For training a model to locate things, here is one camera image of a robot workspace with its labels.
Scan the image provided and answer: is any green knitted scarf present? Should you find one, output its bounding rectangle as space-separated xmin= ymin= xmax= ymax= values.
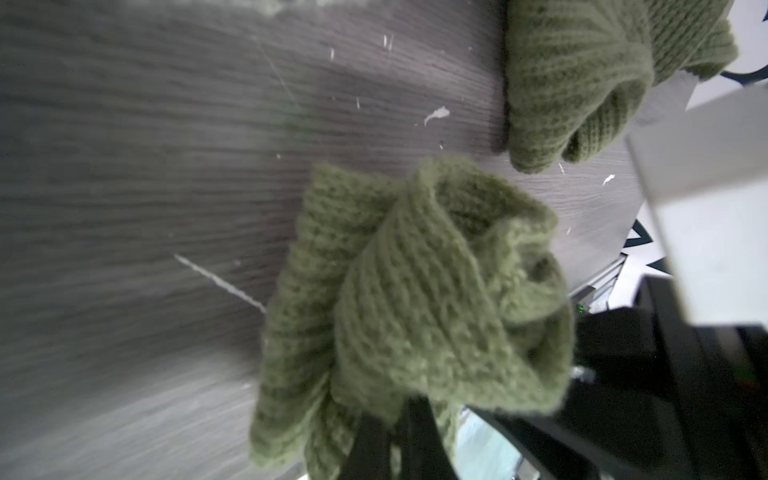
xmin=505 ymin=1 xmax=738 ymax=174
xmin=249 ymin=157 xmax=575 ymax=479

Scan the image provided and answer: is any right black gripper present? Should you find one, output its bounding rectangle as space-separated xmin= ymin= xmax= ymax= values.
xmin=482 ymin=277 xmax=767 ymax=479

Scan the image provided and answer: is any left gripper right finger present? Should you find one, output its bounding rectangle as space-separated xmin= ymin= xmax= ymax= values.
xmin=395 ymin=397 xmax=458 ymax=480

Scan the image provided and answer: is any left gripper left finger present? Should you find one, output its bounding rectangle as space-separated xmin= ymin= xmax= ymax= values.
xmin=338 ymin=414 xmax=392 ymax=480

